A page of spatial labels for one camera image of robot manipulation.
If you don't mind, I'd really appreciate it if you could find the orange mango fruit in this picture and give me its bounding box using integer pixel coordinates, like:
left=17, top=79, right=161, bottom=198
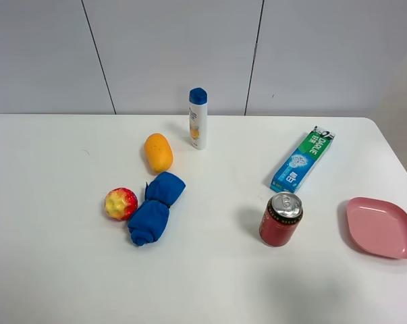
left=144, top=133, right=173, bottom=173

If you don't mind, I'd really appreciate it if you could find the white shampoo bottle blue cap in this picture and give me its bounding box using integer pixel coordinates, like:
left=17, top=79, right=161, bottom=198
left=188, top=88, right=208, bottom=150

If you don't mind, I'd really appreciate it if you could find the blue rolled cloth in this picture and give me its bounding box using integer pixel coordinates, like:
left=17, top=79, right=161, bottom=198
left=128, top=171, right=186, bottom=246

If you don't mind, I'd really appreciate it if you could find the blue green toothpaste box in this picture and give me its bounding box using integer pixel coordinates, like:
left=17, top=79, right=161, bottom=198
left=270, top=126, right=335, bottom=194

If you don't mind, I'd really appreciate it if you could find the red yellow apple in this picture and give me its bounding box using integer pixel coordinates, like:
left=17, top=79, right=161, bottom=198
left=105, top=188, right=138, bottom=221

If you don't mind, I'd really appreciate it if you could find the red soda can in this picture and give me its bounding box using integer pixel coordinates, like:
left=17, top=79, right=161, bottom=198
left=259, top=192, right=304, bottom=247

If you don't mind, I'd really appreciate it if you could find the pink square plate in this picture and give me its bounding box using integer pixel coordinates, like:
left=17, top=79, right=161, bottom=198
left=346, top=197, right=407, bottom=259

